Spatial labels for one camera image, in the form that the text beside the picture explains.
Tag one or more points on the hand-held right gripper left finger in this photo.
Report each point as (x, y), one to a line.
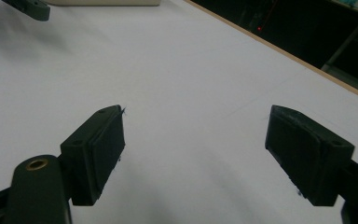
(96, 155)

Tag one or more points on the white metal frame desk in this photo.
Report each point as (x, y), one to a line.
(343, 46)

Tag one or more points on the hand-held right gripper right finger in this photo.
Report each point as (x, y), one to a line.
(307, 155)

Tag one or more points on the beige plastic basket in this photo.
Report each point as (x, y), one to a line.
(105, 2)

